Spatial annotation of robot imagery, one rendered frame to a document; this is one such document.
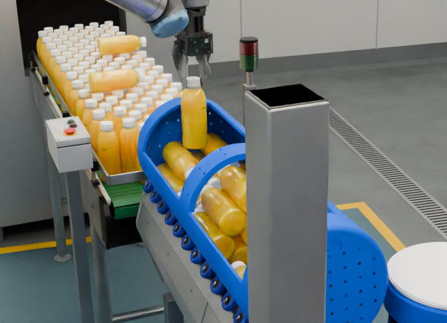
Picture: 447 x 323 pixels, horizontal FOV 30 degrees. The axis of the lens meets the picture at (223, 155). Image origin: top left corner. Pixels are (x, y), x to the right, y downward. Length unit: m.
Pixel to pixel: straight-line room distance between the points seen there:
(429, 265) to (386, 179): 3.03
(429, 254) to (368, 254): 0.30
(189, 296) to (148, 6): 0.70
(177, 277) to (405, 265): 0.60
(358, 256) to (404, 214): 2.87
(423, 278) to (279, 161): 1.09
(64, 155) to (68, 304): 1.41
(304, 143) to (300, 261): 0.12
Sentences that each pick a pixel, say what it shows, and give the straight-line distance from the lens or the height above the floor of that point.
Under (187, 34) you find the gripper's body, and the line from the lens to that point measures 2.09.
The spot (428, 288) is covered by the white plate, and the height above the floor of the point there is 1.04.
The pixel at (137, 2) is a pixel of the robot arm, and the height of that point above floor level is 1.57.
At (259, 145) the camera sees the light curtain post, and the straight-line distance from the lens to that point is 0.75.
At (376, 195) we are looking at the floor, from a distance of 4.66.
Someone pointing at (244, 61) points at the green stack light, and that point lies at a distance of 2.79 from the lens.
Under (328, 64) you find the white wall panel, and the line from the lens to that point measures 6.95.
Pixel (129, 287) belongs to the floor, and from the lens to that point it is 3.81.
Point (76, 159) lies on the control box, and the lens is 2.45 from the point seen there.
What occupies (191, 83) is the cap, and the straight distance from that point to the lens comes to 2.16.
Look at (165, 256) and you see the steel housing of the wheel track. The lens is 2.23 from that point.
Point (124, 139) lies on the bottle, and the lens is 2.58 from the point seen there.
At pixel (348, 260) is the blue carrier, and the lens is 1.60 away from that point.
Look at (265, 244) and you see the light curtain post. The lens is 0.78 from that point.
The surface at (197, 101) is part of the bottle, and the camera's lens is 2.16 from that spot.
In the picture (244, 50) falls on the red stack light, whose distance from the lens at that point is 2.77.
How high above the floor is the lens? 1.93
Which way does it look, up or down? 22 degrees down
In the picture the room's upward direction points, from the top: 2 degrees counter-clockwise
